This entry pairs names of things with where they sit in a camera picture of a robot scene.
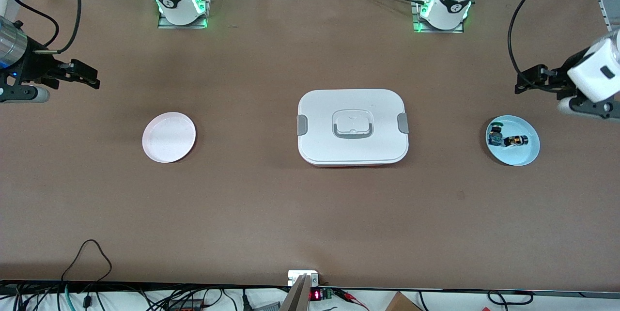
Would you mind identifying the white lidded box grey clasps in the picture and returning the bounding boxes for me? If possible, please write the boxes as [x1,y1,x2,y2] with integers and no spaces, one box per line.
[296,89,410,167]

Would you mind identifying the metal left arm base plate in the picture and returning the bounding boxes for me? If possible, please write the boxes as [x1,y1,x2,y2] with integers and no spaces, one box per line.
[411,0,465,34]

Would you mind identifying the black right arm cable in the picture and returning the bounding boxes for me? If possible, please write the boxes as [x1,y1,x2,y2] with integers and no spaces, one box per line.
[9,0,82,55]

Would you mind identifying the light blue round plate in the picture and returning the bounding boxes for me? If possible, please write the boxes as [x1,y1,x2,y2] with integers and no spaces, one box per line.
[485,115,541,167]

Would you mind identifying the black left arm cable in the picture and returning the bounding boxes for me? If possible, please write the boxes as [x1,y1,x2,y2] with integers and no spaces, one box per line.
[507,0,573,79]

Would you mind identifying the brown cardboard piece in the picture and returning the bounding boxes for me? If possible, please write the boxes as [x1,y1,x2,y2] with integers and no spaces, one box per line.
[385,292,423,311]

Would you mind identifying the red clip lead wires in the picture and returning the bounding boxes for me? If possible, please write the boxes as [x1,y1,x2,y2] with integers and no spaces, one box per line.
[334,288,370,311]

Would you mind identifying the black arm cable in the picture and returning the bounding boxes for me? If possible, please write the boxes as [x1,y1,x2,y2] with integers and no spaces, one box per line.
[9,0,82,55]
[507,0,573,79]

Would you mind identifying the black looped table edge cable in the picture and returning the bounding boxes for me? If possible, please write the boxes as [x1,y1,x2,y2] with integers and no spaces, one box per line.
[60,239,113,283]

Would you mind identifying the pink round plate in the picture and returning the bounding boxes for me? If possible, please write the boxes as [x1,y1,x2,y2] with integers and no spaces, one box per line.
[142,112,197,164]

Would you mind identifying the black coiled floor cable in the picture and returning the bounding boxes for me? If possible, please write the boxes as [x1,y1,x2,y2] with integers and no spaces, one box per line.
[486,290,534,306]

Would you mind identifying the aluminium camera mount bar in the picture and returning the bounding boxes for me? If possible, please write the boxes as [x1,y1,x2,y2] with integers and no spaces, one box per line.
[280,270,320,311]

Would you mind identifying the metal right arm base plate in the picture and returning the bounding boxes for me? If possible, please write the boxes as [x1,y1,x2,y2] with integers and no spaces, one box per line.
[157,0,213,29]

